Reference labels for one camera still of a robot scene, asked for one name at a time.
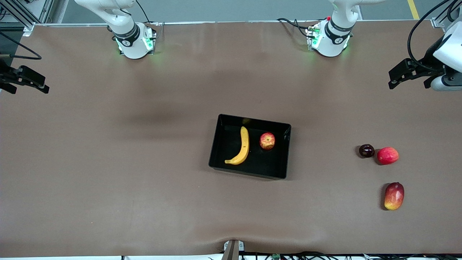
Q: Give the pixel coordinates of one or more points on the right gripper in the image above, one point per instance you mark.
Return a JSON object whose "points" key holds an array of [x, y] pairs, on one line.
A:
{"points": [[4, 77]]}

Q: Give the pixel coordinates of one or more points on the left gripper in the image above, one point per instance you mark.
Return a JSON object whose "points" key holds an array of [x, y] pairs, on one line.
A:
{"points": [[428, 62]]}

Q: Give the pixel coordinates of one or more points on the red yellow apple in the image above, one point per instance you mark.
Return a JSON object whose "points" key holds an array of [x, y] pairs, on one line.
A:
{"points": [[267, 141]]}

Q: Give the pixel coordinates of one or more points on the yellow banana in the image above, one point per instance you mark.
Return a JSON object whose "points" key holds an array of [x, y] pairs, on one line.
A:
{"points": [[244, 144]]}

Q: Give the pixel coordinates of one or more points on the black plastic box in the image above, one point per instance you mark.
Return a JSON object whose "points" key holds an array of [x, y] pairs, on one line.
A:
{"points": [[252, 164]]}

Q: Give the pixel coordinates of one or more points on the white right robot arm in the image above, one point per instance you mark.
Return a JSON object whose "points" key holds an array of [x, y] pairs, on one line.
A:
{"points": [[131, 43]]}

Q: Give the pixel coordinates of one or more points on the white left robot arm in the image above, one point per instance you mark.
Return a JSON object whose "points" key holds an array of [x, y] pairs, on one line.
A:
{"points": [[332, 41]]}

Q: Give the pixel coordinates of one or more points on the dark purple plum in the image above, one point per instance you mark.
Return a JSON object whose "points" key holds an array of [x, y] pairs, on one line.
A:
{"points": [[366, 151]]}

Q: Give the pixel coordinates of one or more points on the red yellow mango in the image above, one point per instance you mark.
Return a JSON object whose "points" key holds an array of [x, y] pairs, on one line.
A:
{"points": [[394, 196]]}

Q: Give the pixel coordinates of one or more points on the table cover mat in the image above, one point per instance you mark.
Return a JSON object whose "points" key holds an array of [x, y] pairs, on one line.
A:
{"points": [[144, 180]]}

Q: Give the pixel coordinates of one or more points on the aluminium frame profile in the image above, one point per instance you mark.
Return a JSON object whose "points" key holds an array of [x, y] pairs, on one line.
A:
{"points": [[438, 21], [25, 16]]}

